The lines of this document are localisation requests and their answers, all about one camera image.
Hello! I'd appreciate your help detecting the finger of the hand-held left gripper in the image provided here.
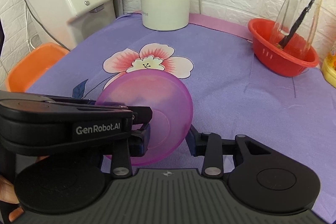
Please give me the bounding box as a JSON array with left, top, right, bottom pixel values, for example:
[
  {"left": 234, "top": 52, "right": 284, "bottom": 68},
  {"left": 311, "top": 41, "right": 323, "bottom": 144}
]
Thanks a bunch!
[
  {"left": 128, "top": 106, "right": 153, "bottom": 126},
  {"left": 49, "top": 97, "right": 97, "bottom": 107}
]

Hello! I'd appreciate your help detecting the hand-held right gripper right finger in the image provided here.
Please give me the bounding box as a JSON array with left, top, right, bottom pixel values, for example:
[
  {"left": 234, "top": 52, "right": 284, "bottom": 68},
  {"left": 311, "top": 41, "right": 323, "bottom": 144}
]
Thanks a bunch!
[{"left": 187, "top": 124, "right": 272, "bottom": 178}]

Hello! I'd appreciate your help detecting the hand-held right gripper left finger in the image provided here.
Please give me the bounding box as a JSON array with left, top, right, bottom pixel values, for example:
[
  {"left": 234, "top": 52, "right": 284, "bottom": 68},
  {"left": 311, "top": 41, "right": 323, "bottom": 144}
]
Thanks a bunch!
[{"left": 101, "top": 124, "right": 152, "bottom": 179}]

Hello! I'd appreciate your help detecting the purple plastic bowl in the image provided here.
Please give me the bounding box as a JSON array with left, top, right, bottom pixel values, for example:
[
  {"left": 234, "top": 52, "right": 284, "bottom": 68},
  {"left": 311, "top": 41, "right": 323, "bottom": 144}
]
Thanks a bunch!
[{"left": 96, "top": 70, "right": 194, "bottom": 167}]

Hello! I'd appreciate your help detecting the person's left hand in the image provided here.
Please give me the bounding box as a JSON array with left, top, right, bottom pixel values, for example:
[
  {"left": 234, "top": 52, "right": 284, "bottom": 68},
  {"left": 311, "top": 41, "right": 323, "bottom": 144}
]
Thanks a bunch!
[{"left": 0, "top": 174, "right": 25, "bottom": 222}]

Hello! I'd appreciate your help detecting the orange plastic stool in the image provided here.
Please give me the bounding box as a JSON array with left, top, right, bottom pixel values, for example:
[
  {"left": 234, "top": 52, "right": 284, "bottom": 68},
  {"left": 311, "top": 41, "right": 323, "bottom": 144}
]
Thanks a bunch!
[{"left": 5, "top": 42, "right": 70, "bottom": 92}]

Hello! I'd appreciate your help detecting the purple floral tablecloth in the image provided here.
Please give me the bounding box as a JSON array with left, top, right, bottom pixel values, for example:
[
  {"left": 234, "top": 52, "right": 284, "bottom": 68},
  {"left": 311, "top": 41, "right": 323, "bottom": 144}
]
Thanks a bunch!
[{"left": 26, "top": 12, "right": 336, "bottom": 224}]

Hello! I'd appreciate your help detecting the white water dispenser with screen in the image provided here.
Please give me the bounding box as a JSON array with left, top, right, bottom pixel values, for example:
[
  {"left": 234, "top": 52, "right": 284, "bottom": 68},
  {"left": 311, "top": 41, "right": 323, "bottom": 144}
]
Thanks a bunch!
[{"left": 22, "top": 0, "right": 124, "bottom": 50}]

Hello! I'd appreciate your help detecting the red plastic basket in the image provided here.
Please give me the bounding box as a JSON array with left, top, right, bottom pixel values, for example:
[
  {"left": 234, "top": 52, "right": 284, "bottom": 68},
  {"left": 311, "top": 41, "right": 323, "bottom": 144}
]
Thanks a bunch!
[{"left": 248, "top": 18, "right": 320, "bottom": 78}]

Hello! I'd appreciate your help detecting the yellow detergent pump bottle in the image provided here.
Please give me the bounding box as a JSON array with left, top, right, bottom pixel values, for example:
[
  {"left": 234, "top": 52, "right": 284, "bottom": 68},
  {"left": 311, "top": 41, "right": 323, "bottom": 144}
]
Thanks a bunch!
[{"left": 321, "top": 42, "right": 336, "bottom": 88}]

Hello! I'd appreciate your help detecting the black stirring stick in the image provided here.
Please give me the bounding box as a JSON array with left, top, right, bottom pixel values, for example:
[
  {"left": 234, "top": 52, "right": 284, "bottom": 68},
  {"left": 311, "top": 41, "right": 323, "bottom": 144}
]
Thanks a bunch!
[{"left": 278, "top": 0, "right": 326, "bottom": 49}]

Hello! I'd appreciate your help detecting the clear glass pitcher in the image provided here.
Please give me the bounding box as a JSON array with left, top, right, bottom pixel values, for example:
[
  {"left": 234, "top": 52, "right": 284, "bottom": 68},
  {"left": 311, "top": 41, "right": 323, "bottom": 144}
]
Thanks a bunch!
[{"left": 271, "top": 0, "right": 326, "bottom": 57}]

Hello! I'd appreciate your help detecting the white power cable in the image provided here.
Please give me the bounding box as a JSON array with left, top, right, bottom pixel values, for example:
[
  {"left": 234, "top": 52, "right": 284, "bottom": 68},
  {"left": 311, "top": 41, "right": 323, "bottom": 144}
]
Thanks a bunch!
[{"left": 24, "top": 2, "right": 40, "bottom": 50}]

